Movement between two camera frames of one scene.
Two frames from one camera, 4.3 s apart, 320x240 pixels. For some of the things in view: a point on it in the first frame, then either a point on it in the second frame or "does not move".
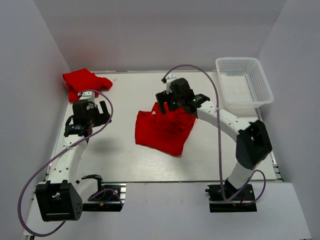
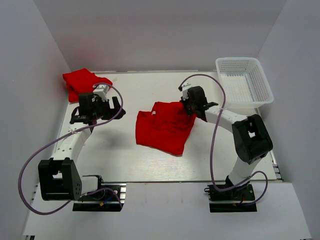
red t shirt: x=166 y=132 does not move
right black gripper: x=163 y=98 to x=189 y=112
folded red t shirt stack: x=83 y=80 does not move
